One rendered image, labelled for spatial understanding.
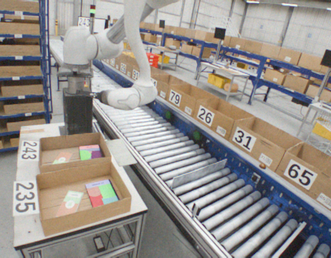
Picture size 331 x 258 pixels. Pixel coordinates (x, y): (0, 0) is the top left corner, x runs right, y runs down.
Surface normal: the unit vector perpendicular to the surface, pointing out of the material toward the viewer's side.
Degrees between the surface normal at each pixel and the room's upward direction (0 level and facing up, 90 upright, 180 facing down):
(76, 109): 90
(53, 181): 89
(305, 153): 90
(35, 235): 0
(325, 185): 90
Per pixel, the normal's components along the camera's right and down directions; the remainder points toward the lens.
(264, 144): -0.81, 0.14
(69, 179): 0.52, 0.44
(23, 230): 0.16, -0.88
